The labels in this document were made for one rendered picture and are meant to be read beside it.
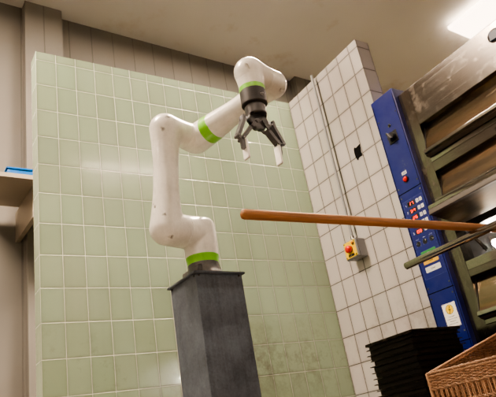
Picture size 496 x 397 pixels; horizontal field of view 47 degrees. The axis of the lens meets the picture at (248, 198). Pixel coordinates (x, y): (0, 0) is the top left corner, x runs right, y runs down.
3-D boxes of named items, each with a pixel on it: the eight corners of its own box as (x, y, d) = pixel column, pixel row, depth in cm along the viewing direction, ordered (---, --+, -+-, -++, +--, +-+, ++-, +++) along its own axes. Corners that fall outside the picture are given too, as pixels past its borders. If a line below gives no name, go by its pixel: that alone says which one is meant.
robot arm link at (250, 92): (250, 81, 193) (272, 87, 198) (231, 98, 201) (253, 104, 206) (253, 96, 190) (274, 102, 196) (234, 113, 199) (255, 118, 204)
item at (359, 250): (356, 261, 308) (352, 244, 312) (368, 255, 300) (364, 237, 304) (346, 261, 304) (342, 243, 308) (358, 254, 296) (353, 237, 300)
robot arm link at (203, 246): (174, 268, 215) (168, 221, 223) (204, 272, 226) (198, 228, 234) (197, 257, 208) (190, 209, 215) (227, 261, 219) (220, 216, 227)
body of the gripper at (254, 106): (258, 114, 202) (262, 137, 199) (238, 109, 197) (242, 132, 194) (271, 103, 197) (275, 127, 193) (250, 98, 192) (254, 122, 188)
